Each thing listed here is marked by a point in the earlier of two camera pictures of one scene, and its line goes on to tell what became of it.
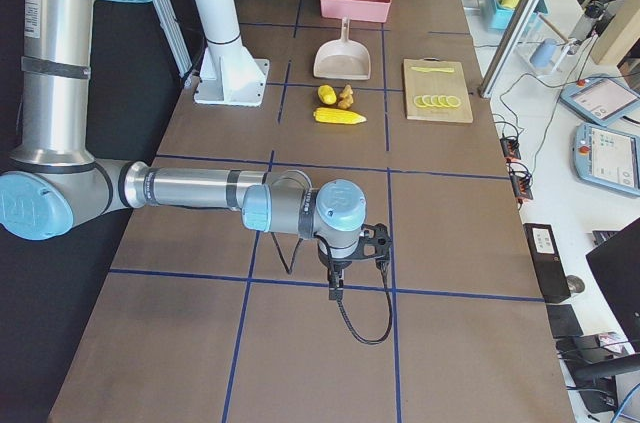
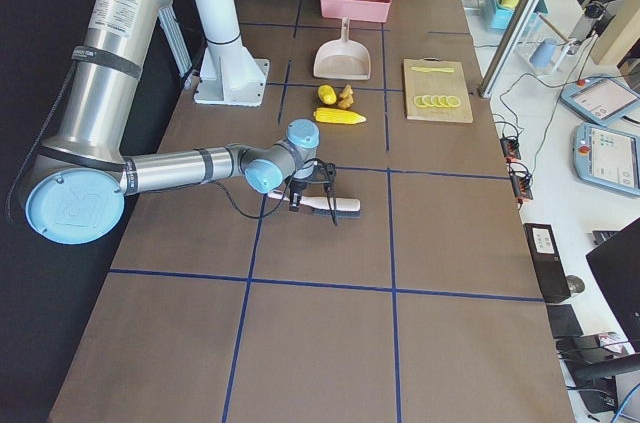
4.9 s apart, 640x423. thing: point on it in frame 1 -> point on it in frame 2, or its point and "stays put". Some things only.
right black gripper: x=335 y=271 -> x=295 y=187
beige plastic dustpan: x=343 y=59 stays put
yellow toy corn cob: x=337 y=116 stays put
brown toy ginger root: x=346 y=97 stays put
